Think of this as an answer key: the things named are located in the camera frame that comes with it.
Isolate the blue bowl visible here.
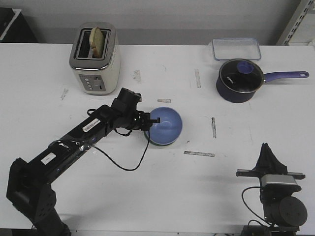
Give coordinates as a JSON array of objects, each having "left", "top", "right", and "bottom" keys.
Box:
[{"left": 149, "top": 107, "right": 183, "bottom": 133}]

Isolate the cream and steel toaster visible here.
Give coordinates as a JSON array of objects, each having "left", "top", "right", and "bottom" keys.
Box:
[{"left": 69, "top": 22, "right": 121, "bottom": 95}]

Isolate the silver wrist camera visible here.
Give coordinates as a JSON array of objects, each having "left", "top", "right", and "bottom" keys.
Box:
[
  {"left": 260, "top": 174, "right": 302, "bottom": 194},
  {"left": 117, "top": 88, "right": 142, "bottom": 105}
]

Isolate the glass pot lid blue knob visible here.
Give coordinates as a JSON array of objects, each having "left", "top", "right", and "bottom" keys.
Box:
[{"left": 219, "top": 59, "right": 264, "bottom": 94}]

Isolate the white slotted metal rack post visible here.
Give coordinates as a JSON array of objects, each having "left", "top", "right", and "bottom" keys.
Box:
[{"left": 276, "top": 0, "right": 315, "bottom": 46}]

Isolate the dark blue saucepan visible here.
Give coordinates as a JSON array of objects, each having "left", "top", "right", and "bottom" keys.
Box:
[{"left": 216, "top": 71, "right": 309, "bottom": 103}]

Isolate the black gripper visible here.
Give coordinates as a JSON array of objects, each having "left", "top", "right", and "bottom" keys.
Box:
[
  {"left": 111, "top": 98, "right": 160, "bottom": 131},
  {"left": 236, "top": 143, "right": 306, "bottom": 182}
]

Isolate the slice of toast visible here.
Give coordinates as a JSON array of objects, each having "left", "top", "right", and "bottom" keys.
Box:
[{"left": 89, "top": 27, "right": 105, "bottom": 58}]

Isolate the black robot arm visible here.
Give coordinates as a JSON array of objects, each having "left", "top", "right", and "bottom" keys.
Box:
[
  {"left": 236, "top": 143, "right": 308, "bottom": 236},
  {"left": 0, "top": 98, "right": 160, "bottom": 236}
]

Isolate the green bowl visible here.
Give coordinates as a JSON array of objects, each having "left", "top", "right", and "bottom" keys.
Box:
[{"left": 143, "top": 131, "right": 180, "bottom": 147}]

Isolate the clear plastic food container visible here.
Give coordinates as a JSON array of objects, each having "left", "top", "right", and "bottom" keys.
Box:
[{"left": 208, "top": 38, "right": 261, "bottom": 61}]

